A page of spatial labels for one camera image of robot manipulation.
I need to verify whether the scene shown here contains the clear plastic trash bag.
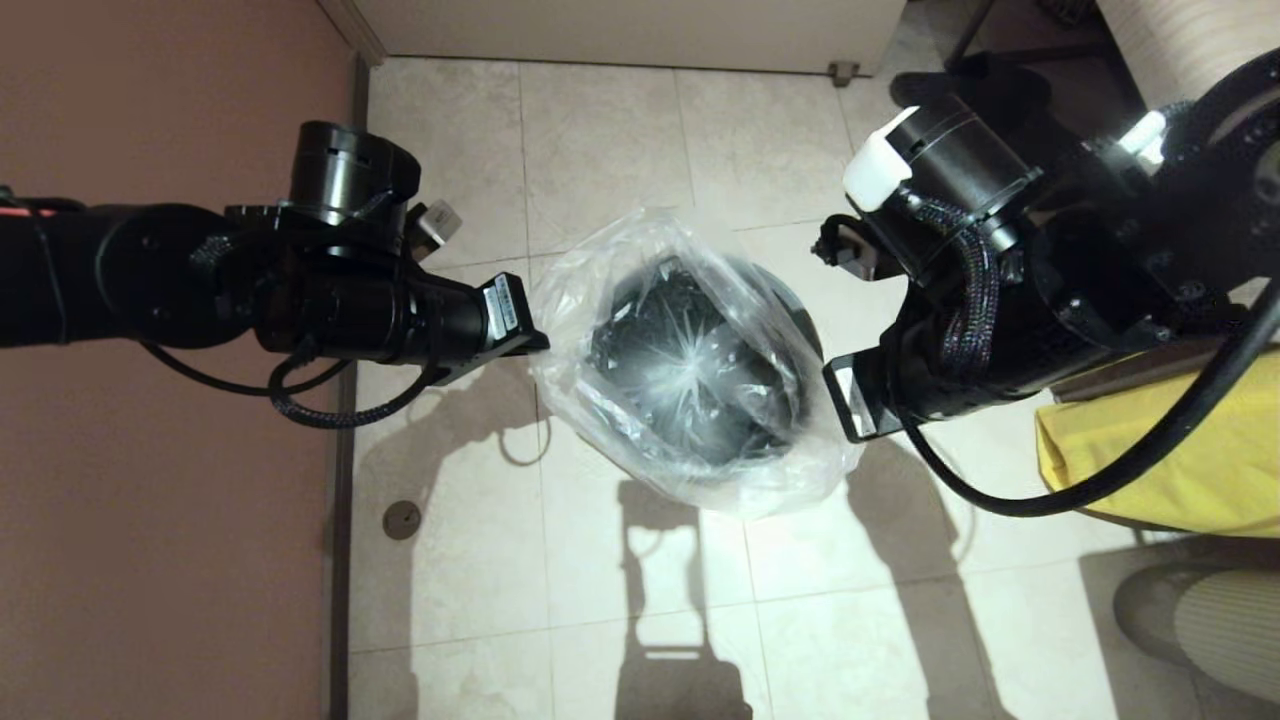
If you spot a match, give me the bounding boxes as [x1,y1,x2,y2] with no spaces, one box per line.
[528,207,863,519]

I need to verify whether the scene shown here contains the grey round trash bin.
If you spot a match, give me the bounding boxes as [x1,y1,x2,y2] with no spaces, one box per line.
[583,255,824,481]

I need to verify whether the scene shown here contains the yellow bag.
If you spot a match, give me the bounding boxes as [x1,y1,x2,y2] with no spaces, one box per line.
[1035,345,1280,539]

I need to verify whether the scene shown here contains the white cabinet panel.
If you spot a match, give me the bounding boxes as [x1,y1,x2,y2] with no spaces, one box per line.
[352,0,907,81]

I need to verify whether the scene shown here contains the beige striped bench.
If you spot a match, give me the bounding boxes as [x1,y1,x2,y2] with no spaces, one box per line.
[1100,0,1280,111]

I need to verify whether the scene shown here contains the grey ribbed round object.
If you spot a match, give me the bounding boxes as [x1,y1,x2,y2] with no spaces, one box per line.
[1112,565,1280,706]

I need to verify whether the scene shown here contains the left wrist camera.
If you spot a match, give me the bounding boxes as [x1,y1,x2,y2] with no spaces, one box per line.
[288,120,463,263]

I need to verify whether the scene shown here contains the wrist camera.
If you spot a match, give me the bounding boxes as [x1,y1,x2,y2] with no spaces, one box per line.
[288,120,463,263]
[815,93,1043,286]

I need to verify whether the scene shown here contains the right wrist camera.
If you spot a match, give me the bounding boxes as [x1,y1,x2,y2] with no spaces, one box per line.
[815,93,1043,286]

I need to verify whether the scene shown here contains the beige door frame trim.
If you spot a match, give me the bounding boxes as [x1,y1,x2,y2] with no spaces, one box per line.
[318,0,389,71]

